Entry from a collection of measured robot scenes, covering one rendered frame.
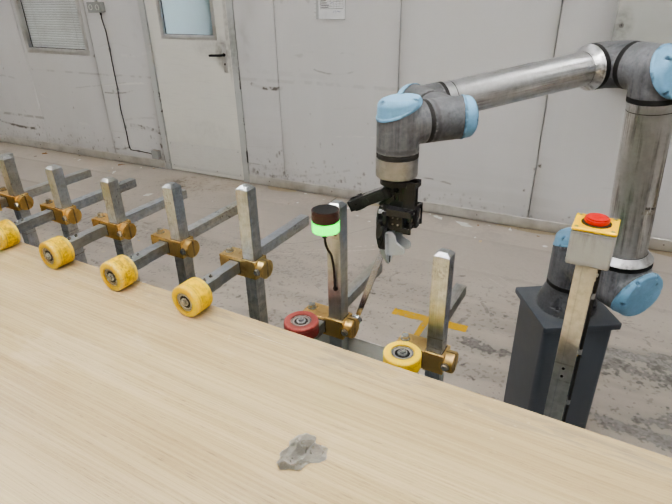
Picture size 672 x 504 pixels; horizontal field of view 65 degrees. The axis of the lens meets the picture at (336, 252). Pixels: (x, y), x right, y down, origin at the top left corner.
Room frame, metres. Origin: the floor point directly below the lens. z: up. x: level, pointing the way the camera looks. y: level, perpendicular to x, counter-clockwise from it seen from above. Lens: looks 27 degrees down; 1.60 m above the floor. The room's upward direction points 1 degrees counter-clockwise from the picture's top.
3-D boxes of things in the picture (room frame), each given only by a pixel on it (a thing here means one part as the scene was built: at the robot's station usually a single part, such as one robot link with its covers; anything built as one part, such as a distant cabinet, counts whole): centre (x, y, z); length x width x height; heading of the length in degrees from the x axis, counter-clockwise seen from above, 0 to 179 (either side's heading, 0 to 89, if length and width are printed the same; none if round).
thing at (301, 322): (1.00, 0.08, 0.85); 0.08 x 0.08 x 0.11
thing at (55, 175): (1.57, 0.86, 0.87); 0.04 x 0.04 x 0.48; 60
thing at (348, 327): (1.08, 0.02, 0.85); 0.14 x 0.06 x 0.05; 60
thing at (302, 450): (0.63, 0.07, 0.91); 0.09 x 0.07 x 0.02; 117
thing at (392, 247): (1.07, -0.13, 1.05); 0.06 x 0.03 x 0.09; 60
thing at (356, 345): (1.08, -0.04, 0.75); 0.26 x 0.01 x 0.10; 60
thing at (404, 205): (1.08, -0.14, 1.16); 0.09 x 0.08 x 0.12; 60
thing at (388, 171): (1.09, -0.14, 1.24); 0.10 x 0.09 x 0.05; 150
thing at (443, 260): (0.95, -0.22, 0.87); 0.04 x 0.04 x 0.48; 60
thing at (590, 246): (0.82, -0.44, 1.18); 0.07 x 0.07 x 0.08; 60
